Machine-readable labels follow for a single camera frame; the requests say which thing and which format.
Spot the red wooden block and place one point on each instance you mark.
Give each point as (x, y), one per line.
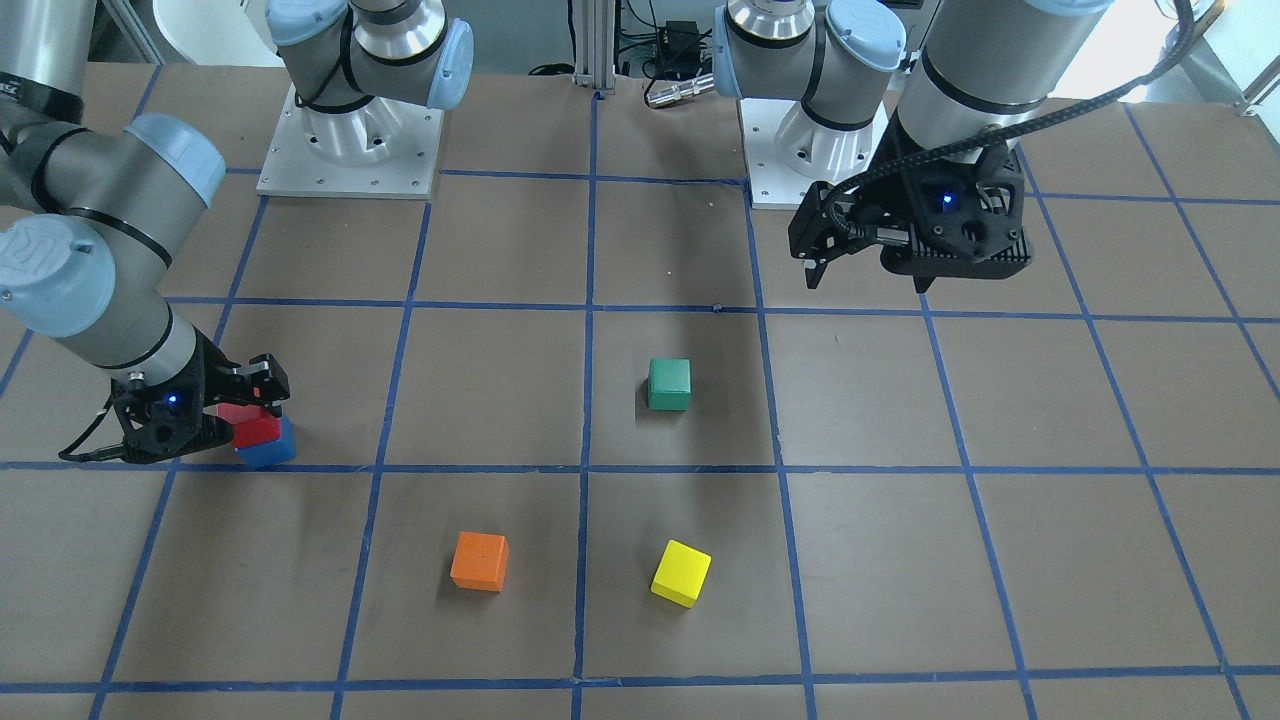
(252, 425)

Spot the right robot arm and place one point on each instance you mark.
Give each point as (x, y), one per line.
(106, 215)

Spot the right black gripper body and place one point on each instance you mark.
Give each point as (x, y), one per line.
(212, 379)

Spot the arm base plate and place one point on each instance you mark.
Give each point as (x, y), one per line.
(387, 150)
(786, 151)

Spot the orange wooden block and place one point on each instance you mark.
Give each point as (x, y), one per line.
(480, 561)

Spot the aluminium frame post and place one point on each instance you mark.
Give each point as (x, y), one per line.
(594, 42)

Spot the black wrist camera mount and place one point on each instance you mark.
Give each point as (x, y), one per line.
(165, 435)
(1013, 250)

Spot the blue wooden block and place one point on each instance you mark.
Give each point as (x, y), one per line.
(263, 456)

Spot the yellow wooden block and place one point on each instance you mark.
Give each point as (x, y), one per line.
(681, 574)

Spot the green wooden block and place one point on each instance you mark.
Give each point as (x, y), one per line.
(669, 384)

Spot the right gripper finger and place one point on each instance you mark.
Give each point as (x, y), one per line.
(263, 382)

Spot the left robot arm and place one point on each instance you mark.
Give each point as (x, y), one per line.
(984, 68)

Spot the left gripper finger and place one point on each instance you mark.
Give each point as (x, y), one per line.
(816, 239)
(925, 276)

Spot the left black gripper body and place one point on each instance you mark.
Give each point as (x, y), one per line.
(897, 198)

